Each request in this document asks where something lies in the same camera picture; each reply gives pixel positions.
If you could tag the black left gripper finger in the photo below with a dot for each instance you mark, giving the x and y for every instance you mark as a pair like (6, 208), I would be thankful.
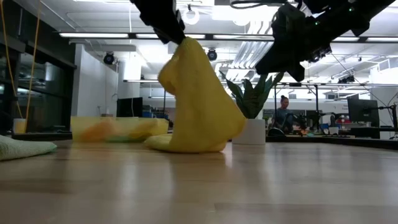
(179, 32)
(166, 35)

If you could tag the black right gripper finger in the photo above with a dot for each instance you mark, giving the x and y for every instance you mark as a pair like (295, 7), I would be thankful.
(275, 63)
(298, 70)

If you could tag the orange microfiber towel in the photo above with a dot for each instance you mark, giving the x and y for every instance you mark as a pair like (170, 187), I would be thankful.
(99, 132)

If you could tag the yellow translucent plastic bin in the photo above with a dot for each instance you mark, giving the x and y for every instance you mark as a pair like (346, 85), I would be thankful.
(76, 130)

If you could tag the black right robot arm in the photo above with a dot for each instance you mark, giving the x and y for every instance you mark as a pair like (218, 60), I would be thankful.
(342, 15)

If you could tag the light green microfiber towel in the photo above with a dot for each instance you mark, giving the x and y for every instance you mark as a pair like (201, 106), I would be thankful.
(21, 147)

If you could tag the artificial green snake plant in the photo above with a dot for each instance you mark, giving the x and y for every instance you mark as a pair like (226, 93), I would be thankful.
(255, 102)

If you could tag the person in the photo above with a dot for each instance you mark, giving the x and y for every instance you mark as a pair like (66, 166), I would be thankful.
(281, 116)

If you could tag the long ceiling light bar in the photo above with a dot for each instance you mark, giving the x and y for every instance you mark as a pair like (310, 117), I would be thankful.
(93, 35)

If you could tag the white round plant pot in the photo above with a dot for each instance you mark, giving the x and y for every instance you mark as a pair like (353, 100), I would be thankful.
(256, 132)

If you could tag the black computer monitor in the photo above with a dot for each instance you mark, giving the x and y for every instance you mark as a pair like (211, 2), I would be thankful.
(129, 107)
(362, 113)

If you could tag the small yellow container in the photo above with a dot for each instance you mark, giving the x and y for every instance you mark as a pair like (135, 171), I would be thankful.
(20, 126)

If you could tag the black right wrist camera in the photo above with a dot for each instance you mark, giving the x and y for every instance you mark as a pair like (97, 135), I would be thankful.
(320, 53)

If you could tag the black ceiling-mounted camera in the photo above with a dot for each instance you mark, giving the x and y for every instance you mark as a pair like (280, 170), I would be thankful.
(109, 58)
(211, 55)

